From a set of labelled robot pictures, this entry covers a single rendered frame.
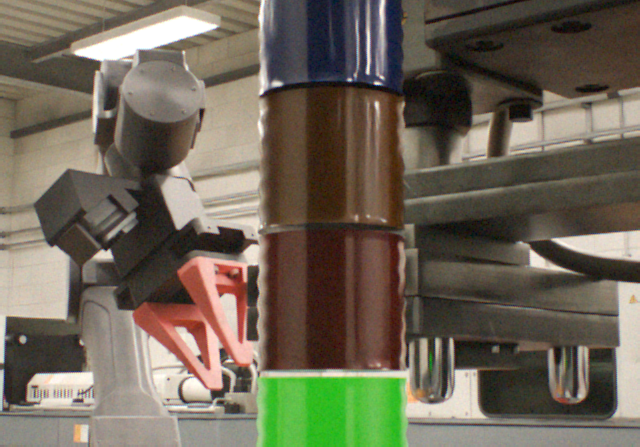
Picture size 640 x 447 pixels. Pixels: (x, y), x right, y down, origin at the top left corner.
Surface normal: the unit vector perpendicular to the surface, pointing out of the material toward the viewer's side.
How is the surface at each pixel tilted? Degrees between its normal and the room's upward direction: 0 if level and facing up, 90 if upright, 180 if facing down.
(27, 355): 90
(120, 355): 37
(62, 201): 89
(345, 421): 76
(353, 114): 104
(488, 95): 180
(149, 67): 65
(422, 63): 90
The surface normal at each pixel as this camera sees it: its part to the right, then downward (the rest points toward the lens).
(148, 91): 0.22, -0.56
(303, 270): -0.36, -0.38
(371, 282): 0.50, 0.11
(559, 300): 0.76, -0.10
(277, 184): -0.68, 0.14
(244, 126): -0.70, -0.11
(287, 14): -0.58, -0.36
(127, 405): 0.15, -0.88
